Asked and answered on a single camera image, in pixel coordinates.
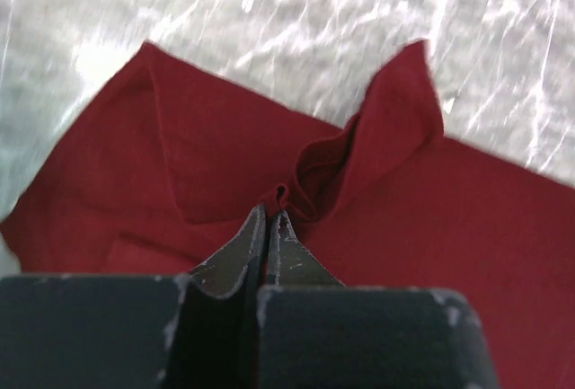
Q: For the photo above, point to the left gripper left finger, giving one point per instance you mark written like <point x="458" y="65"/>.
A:
<point x="224" y="272"/>

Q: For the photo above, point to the dark red t shirt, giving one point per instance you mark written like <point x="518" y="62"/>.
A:
<point x="166" y="162"/>

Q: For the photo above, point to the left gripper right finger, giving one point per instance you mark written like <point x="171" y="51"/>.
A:
<point x="289" y="262"/>

